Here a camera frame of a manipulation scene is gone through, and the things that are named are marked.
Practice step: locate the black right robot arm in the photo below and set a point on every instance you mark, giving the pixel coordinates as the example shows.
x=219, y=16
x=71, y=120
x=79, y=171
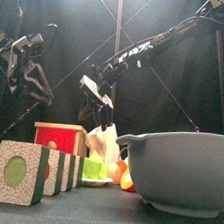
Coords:
x=144, y=51

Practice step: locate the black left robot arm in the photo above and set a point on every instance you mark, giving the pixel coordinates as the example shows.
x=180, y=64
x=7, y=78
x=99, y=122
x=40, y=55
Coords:
x=1, y=54

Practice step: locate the pale orange toy egg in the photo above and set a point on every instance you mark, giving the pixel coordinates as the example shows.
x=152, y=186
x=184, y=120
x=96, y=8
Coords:
x=114, y=172

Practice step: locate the sushi roll block red centre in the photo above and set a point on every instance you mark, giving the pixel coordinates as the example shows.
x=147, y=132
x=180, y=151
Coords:
x=52, y=172

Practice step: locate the sushi roll block green centre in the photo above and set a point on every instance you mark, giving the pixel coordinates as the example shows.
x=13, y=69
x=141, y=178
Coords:
x=15, y=172

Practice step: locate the white cloth bag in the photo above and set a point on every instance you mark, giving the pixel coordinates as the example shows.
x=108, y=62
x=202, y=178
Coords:
x=106, y=145

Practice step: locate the red wooden box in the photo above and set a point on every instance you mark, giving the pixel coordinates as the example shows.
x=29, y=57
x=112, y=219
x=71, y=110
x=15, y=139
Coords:
x=61, y=138

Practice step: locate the orange toy fruit piece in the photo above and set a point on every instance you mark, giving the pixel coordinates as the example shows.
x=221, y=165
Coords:
x=122, y=165

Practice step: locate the green toy food piece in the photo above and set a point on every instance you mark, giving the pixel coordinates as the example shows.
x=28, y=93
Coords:
x=92, y=168

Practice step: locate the small white plate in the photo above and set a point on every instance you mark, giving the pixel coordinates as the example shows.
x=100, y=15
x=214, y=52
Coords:
x=99, y=181

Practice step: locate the yellow orange toy fruit slice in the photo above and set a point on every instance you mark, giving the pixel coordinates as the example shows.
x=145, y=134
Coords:
x=126, y=181

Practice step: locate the large grey bowl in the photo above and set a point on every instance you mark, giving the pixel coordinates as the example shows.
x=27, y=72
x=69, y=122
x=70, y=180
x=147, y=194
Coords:
x=182, y=171

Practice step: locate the thin diagonal frame strut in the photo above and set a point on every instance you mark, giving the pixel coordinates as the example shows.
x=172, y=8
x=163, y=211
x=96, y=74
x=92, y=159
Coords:
x=14, y=123

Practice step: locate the vertical metal frame pole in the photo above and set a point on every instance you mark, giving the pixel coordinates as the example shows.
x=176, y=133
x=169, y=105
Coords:
x=118, y=28

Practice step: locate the dark frame leg pole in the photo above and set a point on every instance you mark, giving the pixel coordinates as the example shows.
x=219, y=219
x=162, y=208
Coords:
x=221, y=81

